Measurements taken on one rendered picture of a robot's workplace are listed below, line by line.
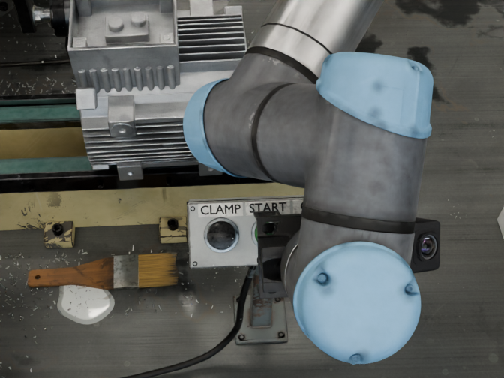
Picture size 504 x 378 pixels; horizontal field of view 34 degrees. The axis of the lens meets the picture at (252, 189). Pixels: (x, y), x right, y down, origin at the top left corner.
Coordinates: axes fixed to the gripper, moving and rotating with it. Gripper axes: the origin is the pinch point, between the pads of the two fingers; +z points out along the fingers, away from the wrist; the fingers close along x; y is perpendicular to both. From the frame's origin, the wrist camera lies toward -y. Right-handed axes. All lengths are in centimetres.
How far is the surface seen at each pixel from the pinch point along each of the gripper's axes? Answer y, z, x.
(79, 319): 29.1, 25.2, 13.3
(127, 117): 20.1, 10.8, -12.9
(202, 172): 11.9, 19.4, -5.9
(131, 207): 22.0, 30.1, -0.9
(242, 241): 7.8, 2.3, 0.7
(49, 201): 32.8, 28.2, -2.3
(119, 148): 21.7, 15.5, -9.3
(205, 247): 11.7, 2.3, 1.1
